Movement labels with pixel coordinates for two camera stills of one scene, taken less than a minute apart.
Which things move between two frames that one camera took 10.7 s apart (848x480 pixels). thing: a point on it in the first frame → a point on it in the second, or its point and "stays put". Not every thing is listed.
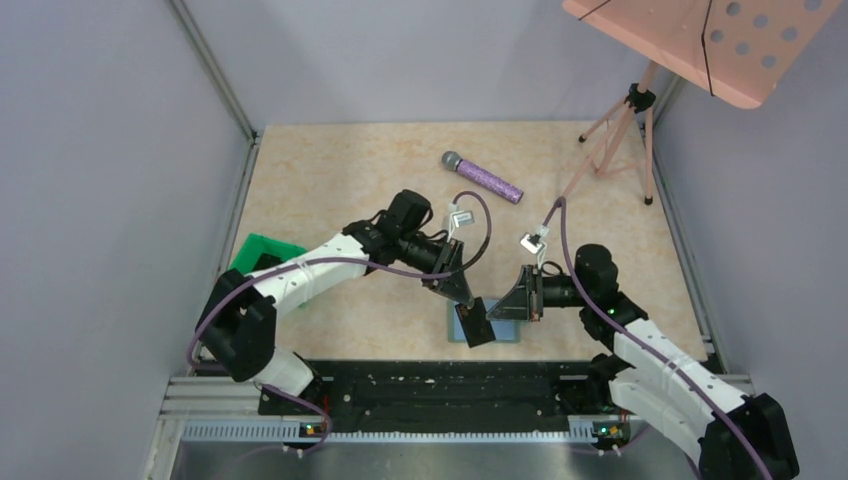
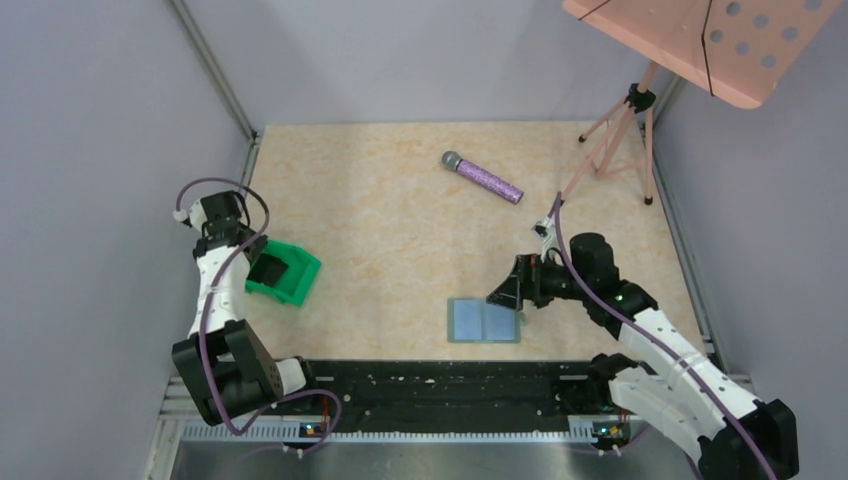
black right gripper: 534,292 → 526,281
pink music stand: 737,49 stays put
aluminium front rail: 228,409 stays put
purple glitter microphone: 451,161 stays put
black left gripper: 448,263 → 251,250
